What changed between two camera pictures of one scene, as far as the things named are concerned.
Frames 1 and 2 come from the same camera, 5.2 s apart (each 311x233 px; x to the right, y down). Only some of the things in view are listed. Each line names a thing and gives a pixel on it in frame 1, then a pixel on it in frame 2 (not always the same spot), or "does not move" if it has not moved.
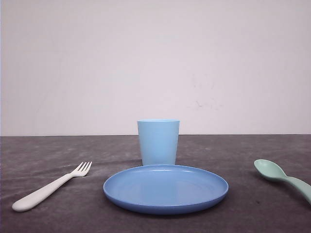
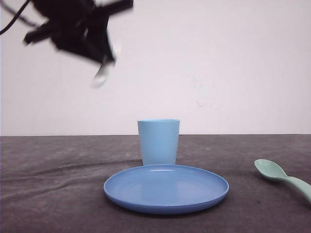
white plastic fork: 28,201 → 102,74
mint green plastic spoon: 272,170 does not move
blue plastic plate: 165,189 does not move
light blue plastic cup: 159,139 does not move
